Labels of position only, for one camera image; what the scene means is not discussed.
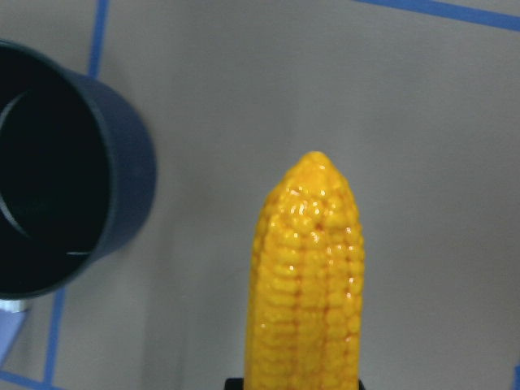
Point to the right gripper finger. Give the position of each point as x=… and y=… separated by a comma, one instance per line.
x=234, y=384

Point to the dark blue saucepan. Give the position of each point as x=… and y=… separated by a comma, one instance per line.
x=78, y=173

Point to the yellow corn cob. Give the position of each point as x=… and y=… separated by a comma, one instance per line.
x=304, y=316

